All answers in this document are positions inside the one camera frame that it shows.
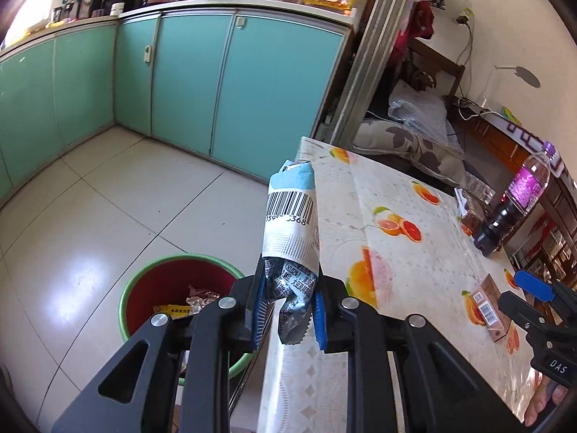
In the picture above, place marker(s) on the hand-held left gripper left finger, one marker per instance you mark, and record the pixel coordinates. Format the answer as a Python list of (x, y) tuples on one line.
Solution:
[(260, 320)]

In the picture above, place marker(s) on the white purple patterned cloth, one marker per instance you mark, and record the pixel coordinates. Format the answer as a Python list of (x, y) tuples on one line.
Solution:
[(532, 137)]

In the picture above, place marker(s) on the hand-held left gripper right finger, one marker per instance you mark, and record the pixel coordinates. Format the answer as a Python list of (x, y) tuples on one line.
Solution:
[(320, 324)]

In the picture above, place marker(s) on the red bin with green rim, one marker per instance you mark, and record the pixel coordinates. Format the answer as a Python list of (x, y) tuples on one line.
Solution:
[(157, 279)]

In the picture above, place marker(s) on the grey sliding door frame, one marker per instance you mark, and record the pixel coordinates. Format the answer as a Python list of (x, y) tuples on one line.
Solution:
[(369, 54)]

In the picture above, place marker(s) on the purple label drink bottle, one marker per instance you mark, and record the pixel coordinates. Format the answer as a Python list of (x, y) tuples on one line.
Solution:
[(518, 189)]

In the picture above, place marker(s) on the person's right hand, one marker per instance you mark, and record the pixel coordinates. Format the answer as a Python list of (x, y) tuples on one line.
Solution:
[(543, 403)]

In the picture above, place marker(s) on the dark wooden chair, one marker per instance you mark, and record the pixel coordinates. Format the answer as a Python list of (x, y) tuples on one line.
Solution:
[(444, 65)]

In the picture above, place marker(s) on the green base cabinets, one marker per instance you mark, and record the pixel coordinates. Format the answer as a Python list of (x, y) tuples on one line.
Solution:
[(189, 85)]

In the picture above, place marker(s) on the leaf print cushion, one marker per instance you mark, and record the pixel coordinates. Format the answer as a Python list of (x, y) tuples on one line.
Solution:
[(405, 149)]

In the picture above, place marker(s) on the small brown cardboard box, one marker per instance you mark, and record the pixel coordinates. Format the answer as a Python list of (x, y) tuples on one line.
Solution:
[(489, 306)]

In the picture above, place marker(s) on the brown wooden desk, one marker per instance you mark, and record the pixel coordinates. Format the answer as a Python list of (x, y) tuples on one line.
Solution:
[(496, 144)]

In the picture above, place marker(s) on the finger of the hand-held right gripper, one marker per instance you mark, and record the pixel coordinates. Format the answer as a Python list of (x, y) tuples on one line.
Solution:
[(518, 309), (534, 282)]

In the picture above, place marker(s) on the green yellow toy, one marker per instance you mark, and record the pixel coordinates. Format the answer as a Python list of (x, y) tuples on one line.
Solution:
[(511, 116)]

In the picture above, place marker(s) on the clear plastic bag on chair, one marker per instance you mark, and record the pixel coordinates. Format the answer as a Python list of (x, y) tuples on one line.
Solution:
[(419, 108)]

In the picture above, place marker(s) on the dark bag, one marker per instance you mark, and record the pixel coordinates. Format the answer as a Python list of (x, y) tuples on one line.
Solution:
[(421, 79)]

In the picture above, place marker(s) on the black kitchen appliance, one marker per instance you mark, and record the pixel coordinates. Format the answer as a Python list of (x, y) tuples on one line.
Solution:
[(86, 4)]

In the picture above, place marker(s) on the wall charger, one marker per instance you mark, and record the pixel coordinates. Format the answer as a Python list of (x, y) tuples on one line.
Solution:
[(464, 18)]

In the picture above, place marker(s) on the white printed snack wrapper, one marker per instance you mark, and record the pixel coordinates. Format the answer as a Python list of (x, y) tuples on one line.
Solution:
[(288, 216)]

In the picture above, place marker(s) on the red garment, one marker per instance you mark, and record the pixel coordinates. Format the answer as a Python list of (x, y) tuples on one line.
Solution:
[(414, 27)]

